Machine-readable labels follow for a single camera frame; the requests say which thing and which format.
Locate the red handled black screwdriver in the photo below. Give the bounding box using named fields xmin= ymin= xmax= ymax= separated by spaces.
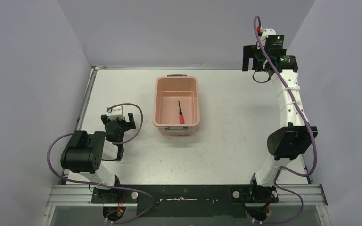
xmin=178 ymin=101 xmax=185 ymax=124

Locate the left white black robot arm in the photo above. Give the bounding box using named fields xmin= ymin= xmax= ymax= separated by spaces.
xmin=60 ymin=70 xmax=255 ymax=203

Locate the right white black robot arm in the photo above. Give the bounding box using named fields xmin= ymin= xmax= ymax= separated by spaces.
xmin=247 ymin=45 xmax=318 ymax=202

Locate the pink plastic bin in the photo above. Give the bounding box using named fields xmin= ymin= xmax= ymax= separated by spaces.
xmin=153 ymin=74 xmax=200 ymax=136

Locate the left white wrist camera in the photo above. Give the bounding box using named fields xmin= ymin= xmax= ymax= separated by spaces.
xmin=107 ymin=106 xmax=124 ymax=121

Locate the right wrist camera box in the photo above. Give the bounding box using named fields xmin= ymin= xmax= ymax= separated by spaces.
xmin=259 ymin=29 xmax=285 ymax=49

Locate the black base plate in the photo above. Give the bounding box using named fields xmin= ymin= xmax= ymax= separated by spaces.
xmin=91 ymin=184 xmax=279 ymax=218

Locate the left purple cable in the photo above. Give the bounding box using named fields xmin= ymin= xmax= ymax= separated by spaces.
xmin=46 ymin=103 xmax=155 ymax=225

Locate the aluminium front rail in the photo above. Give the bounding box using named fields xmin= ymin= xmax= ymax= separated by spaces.
xmin=48 ymin=184 xmax=327 ymax=207

